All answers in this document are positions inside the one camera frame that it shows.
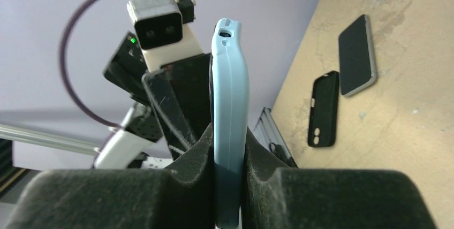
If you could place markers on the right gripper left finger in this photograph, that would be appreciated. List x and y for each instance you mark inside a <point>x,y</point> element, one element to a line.
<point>180,195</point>

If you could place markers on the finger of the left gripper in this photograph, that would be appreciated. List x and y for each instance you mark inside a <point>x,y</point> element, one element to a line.
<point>189,80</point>
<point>175,127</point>

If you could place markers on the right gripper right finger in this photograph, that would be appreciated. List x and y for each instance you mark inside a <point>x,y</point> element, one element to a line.
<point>278,196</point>

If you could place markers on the light blue phone case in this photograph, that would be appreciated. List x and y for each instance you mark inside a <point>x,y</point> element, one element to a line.
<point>230,81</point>

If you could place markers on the black phone case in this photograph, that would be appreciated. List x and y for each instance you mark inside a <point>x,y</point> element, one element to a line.
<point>322,124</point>

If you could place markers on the black phone with grey edge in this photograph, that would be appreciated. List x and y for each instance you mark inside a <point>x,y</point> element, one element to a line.
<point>357,64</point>

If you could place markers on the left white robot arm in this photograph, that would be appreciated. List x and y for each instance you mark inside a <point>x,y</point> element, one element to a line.
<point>140,127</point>

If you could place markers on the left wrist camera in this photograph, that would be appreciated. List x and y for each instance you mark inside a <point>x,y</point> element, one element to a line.
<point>163,31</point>

